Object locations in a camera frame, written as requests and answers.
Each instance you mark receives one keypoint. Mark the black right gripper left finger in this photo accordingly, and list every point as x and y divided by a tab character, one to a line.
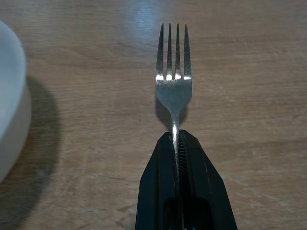
156	187

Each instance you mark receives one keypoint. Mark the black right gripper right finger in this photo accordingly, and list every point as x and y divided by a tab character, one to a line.
204	187

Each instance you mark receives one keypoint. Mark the silver metal fork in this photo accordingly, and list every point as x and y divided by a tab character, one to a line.
173	88

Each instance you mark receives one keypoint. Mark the white ceramic plate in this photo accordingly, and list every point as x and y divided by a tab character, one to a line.
10	100

